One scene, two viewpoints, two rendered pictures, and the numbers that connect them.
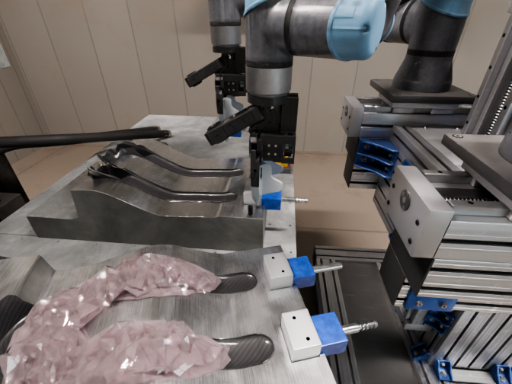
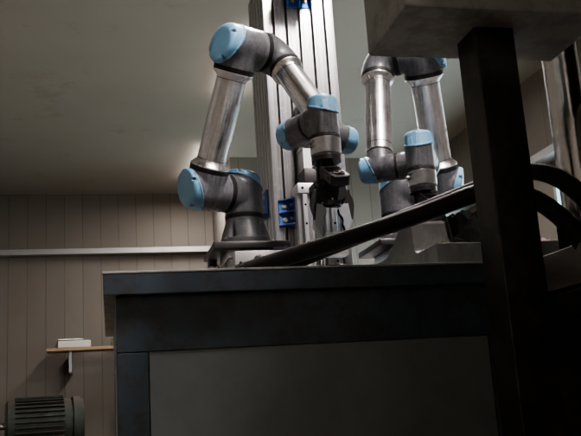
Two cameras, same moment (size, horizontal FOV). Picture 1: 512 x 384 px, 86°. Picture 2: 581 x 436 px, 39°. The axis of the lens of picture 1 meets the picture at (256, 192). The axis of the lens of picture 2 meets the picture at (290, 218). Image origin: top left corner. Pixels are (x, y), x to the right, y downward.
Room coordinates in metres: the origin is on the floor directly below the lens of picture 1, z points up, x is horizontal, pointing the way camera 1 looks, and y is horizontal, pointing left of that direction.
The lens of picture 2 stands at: (1.47, 1.85, 0.57)
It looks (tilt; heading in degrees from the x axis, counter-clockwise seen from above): 13 degrees up; 252
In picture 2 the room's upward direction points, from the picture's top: 4 degrees counter-clockwise
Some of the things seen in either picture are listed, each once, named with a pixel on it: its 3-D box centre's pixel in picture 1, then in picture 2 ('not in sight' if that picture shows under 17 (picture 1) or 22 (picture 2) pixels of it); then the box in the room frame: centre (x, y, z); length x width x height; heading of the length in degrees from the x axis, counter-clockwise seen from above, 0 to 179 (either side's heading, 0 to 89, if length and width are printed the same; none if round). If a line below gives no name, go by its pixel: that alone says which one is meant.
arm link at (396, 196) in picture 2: not in sight; (399, 193); (0.35, -0.43, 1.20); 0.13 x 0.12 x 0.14; 145
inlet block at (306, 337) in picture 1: (332, 332); not in sight; (0.21, -0.10, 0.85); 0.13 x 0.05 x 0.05; 102
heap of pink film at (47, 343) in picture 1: (121, 314); not in sight; (0.21, 0.17, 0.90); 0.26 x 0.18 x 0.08; 102
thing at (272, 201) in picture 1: (276, 199); not in sight; (0.48, -0.04, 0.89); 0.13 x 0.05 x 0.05; 84
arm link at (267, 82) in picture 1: (268, 79); (421, 181); (0.49, -0.02, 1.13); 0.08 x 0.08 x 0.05
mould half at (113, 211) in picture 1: (163, 187); (448, 260); (0.57, 0.22, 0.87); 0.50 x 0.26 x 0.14; 85
